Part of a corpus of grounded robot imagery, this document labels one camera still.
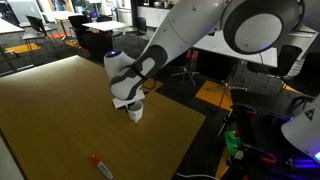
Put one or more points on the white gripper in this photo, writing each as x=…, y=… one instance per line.
x=117, y=103

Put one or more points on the white ceramic mug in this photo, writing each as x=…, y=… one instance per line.
x=135, y=111

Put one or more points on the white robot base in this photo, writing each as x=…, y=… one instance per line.
x=303, y=131

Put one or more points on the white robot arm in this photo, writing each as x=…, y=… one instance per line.
x=248, y=27

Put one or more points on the white office table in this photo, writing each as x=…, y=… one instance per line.
x=106, y=25

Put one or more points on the red and white marker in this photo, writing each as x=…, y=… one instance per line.
x=100, y=165

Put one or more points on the green plastic part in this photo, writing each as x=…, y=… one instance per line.
x=232, y=141

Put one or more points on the black office chair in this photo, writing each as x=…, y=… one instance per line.
x=39, y=32

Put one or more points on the black chair right side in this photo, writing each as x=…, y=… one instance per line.
x=307, y=81

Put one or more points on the red-handled clamp tool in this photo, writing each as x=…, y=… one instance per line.
x=237, y=112

